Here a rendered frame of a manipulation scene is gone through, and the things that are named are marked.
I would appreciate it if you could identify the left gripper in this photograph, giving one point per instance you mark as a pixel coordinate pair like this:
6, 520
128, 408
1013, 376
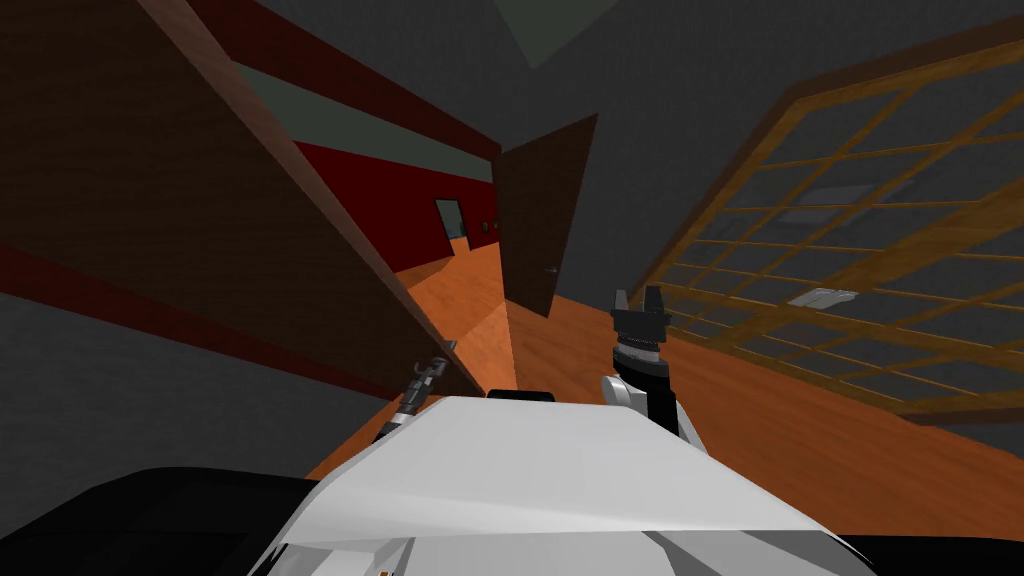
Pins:
430, 373

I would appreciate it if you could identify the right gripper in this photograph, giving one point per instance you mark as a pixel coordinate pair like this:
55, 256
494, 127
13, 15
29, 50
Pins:
640, 326

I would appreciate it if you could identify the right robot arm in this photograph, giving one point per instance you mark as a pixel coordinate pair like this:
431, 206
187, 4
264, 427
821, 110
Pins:
661, 400

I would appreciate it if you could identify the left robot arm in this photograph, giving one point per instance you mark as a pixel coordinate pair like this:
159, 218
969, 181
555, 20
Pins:
120, 524

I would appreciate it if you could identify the small dark brown door leaf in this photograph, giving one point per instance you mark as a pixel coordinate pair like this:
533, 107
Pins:
536, 216

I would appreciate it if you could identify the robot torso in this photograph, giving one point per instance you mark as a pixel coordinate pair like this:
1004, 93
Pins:
528, 480

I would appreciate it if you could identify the wooden lattice window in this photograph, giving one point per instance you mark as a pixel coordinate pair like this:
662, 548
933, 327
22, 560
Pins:
872, 240

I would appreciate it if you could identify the large brown door leaf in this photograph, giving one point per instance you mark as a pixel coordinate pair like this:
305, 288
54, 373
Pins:
160, 176

